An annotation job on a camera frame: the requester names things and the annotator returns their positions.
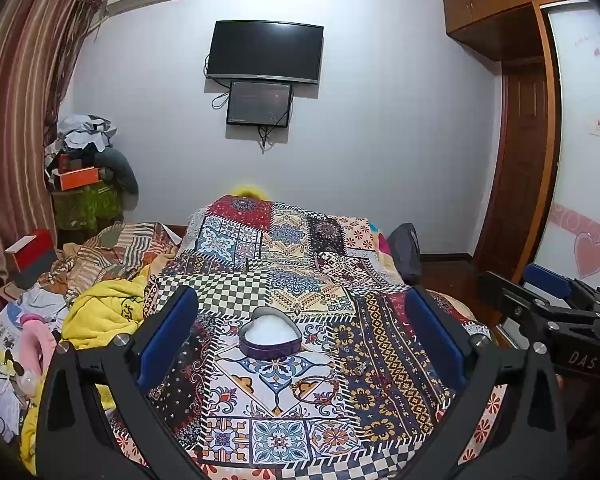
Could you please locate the small black wall monitor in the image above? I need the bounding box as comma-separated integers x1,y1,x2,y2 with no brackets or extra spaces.
226,80,294,128

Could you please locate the patchwork patterned blanket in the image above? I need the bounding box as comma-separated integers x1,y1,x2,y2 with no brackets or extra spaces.
110,195,512,480

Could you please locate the black wall television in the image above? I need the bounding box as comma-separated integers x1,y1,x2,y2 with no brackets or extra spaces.
205,20,325,86

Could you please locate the purple heart-shaped jewelry box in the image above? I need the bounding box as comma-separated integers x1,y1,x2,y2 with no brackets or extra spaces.
238,307,303,359

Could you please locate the pile of grey clothes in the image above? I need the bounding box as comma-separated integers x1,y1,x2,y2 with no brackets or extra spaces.
56,114,119,154

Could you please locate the striped brown curtain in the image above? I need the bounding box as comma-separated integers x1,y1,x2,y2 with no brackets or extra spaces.
0,0,109,313

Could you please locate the black monitor cable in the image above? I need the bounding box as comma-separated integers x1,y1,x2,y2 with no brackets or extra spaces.
257,125,277,154

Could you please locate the wooden overhead cabinet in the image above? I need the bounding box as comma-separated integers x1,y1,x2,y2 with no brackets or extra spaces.
442,0,593,62

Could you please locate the striped brown bedsheet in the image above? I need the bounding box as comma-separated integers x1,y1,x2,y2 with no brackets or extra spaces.
54,220,182,303

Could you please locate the picture book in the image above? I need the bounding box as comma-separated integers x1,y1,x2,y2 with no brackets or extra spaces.
0,301,33,358

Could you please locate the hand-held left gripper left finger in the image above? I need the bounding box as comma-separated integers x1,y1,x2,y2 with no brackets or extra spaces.
36,287,206,480

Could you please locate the green patterned cloth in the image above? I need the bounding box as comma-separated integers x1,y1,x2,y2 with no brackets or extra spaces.
51,182,124,235

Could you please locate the dark grey coat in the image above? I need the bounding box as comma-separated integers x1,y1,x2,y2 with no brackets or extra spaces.
94,147,140,211

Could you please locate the multicoloured fleece blanket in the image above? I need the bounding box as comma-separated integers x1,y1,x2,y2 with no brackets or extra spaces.
369,219,398,273

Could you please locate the brown wooden door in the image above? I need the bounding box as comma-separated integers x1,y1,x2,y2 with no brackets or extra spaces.
472,59,557,288

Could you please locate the orange box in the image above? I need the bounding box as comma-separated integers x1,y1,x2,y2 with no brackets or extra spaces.
51,165,101,192

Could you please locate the dark bag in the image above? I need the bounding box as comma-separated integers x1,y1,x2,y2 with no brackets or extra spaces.
387,223,424,287

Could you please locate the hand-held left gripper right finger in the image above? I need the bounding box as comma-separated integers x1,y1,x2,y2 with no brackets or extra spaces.
404,285,569,480

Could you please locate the yellow blanket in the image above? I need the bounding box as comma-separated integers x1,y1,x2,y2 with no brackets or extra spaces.
19,275,149,476

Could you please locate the white heart-print sliding door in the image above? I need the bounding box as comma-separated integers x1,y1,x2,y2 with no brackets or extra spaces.
532,0,600,297

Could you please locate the pink plush toy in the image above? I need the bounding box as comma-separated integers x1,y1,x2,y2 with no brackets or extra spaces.
17,312,59,377

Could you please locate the red and white box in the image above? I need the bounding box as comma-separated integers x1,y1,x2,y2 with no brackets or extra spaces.
4,229,57,282

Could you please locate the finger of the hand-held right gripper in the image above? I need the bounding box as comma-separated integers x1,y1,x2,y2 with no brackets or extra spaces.
476,270,600,348
522,262,600,307

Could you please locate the yellow object behind bed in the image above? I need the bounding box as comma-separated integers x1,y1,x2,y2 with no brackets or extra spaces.
229,184,272,202

